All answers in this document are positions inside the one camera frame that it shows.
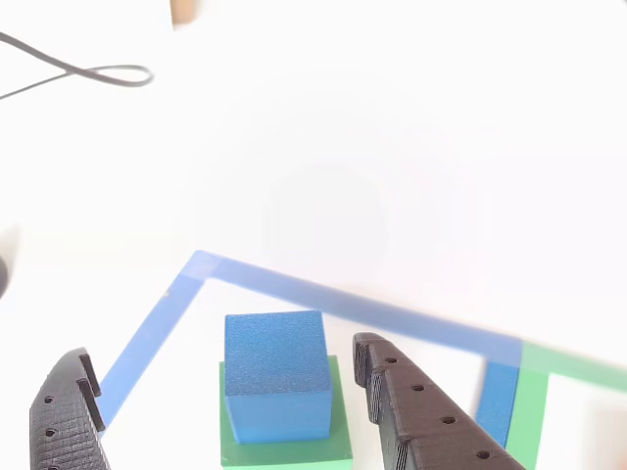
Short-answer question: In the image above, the wooden furniture leg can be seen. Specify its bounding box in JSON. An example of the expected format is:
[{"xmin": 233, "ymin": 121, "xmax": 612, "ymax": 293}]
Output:
[{"xmin": 169, "ymin": 0, "xmax": 202, "ymax": 31}]

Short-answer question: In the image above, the small blue cube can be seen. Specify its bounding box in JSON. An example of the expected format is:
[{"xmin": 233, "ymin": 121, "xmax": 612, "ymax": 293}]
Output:
[{"xmin": 223, "ymin": 309, "xmax": 334, "ymax": 446}]

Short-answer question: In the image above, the green tape square outline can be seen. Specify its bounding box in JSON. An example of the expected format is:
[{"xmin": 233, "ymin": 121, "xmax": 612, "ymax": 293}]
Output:
[{"xmin": 504, "ymin": 340, "xmax": 627, "ymax": 470}]

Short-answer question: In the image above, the blue tape square outline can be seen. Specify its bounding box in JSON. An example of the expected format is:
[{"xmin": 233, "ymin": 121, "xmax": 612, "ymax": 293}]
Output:
[{"xmin": 95, "ymin": 249, "xmax": 525, "ymax": 449}]

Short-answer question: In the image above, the green square block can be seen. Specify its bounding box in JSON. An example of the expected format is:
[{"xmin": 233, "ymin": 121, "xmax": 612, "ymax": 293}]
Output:
[{"xmin": 218, "ymin": 355, "xmax": 355, "ymax": 467}]

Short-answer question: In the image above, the thin dark cable loop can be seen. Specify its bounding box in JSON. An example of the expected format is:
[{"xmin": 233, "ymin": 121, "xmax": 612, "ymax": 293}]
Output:
[{"xmin": 0, "ymin": 31, "xmax": 156, "ymax": 102}]

